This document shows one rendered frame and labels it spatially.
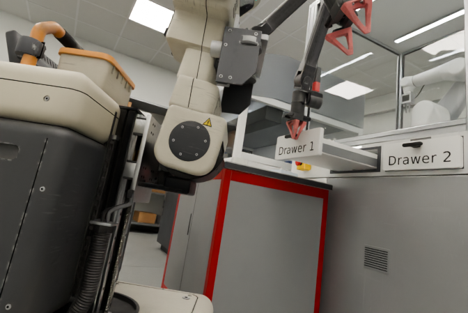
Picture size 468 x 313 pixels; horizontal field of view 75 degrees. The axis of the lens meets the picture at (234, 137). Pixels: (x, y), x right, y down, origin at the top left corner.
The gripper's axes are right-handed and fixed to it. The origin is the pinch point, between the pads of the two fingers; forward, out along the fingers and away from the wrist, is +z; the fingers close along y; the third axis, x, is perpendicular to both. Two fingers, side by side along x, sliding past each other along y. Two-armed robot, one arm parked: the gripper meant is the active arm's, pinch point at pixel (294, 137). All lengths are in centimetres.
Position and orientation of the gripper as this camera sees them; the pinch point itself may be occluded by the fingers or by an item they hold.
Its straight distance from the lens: 126.9
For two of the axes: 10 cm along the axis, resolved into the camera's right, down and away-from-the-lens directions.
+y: 8.9, 2.2, 4.1
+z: -1.4, 9.7, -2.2
